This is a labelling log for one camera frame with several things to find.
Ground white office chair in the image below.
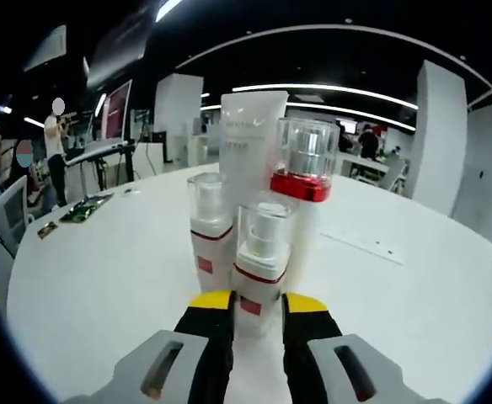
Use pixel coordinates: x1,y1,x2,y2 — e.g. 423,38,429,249
387,162,409,194

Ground ceiling air conditioner cassette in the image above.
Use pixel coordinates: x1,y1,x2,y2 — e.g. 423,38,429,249
22,24,68,72

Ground computer monitor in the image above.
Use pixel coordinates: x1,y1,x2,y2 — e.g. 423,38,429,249
100,78,134,142

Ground white office desk row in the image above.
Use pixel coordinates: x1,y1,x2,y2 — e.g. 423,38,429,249
338,149,393,182

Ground broad ceiling light strip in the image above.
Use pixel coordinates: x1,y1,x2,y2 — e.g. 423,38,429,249
155,0,185,23

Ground long ceiling light strip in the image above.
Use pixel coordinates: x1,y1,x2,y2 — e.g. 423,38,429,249
287,100,411,130
231,82,420,110

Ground white skincare bottle red square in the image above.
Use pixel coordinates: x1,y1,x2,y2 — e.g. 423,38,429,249
232,200,297,340
185,172,235,294

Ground dark hanging ceiling panel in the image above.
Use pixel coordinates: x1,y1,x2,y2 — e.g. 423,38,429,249
86,20,150,88

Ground white skincare tube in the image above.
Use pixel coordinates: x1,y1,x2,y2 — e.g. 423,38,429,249
219,90,290,211

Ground standing desk black frame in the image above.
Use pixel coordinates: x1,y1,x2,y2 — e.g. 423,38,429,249
62,139,136,199

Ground white skincare bottle red collar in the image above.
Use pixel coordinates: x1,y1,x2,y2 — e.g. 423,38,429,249
269,117,342,270

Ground gold foil sachet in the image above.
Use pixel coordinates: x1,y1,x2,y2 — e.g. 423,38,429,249
36,221,60,241

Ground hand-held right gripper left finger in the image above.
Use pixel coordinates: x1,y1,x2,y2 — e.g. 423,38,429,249
62,290,237,404

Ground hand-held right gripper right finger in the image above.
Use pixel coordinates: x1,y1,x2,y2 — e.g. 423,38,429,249
281,292,441,404

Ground green black sachet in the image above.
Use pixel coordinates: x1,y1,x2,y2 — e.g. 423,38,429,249
58,192,116,224

